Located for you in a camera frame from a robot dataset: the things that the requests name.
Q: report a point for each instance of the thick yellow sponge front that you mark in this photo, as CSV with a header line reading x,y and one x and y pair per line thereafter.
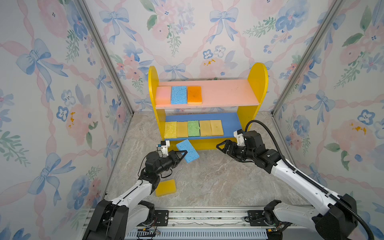
x,y
166,188

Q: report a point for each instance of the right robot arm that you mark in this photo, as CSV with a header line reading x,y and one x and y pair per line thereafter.
x,y
331,215

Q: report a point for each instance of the pale yellow sponge underneath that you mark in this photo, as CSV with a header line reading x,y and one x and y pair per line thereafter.
x,y
205,128

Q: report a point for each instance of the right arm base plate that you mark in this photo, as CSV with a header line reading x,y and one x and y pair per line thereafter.
x,y
260,218

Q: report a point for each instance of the pink orange sponge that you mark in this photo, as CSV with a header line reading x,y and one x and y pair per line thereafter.
x,y
163,95

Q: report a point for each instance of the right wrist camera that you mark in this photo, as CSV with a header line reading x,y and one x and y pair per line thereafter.
x,y
239,135

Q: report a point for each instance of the yellow pink blue toy shelf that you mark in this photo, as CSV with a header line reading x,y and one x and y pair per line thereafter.
x,y
246,95

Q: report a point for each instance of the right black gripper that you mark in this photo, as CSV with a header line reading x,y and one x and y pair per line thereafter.
x,y
226,150

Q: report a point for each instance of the right corner aluminium post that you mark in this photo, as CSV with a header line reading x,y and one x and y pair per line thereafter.
x,y
321,32

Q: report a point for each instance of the left corner aluminium post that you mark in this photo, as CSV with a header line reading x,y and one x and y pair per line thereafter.
x,y
89,21

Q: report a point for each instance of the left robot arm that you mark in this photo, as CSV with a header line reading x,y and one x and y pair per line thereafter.
x,y
112,220

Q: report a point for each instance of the small yellow sponge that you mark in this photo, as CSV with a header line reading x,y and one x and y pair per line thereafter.
x,y
217,128

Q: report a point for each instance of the bright yellow cellulose sponge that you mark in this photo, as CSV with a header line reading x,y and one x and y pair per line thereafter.
x,y
170,130

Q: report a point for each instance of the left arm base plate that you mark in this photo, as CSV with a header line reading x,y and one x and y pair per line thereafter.
x,y
158,218

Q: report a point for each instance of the corner aluminium post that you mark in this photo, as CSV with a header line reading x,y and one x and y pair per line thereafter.
x,y
321,32
89,21

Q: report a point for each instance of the blue sponge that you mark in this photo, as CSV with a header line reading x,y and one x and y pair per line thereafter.
x,y
179,95
191,152

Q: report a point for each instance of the yellow sponge with green back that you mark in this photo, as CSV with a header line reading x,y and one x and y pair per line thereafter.
x,y
182,130

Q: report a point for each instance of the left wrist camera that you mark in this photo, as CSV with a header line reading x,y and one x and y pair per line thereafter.
x,y
163,148

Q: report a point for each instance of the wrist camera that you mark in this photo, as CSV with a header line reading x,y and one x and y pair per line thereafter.
x,y
239,135
163,148

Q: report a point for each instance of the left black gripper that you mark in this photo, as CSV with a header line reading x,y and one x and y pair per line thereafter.
x,y
173,158

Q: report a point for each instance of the aluminium mounting rail frame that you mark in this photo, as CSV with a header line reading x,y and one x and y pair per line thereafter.
x,y
217,224

